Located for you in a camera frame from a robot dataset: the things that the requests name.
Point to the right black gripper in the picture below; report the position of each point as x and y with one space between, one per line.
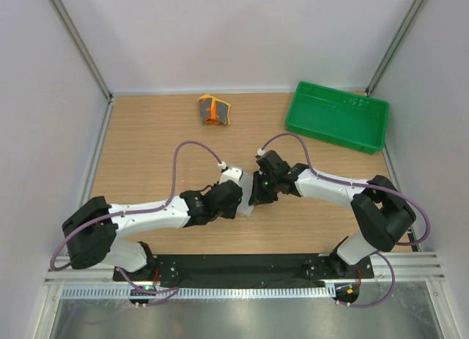
258 196

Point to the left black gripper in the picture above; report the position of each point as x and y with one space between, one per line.
231 211

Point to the grey panda towel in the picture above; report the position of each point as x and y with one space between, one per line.
246 183

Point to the grey orange towel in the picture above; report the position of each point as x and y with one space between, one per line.
213 110

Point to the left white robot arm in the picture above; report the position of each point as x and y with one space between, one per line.
92 234

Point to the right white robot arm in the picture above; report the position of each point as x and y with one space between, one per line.
382 214

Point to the green plastic tray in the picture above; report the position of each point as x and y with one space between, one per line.
342 118

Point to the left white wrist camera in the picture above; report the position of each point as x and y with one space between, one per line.
230 173

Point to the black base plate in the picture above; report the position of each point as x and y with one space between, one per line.
246 271

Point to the right aluminium frame post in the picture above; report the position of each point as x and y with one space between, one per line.
405 26

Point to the aluminium frame post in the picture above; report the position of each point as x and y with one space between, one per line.
74 34
405 26

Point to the white slotted cable duct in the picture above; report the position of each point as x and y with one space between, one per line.
127 292

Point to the left aluminium frame post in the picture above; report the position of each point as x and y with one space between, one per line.
74 34

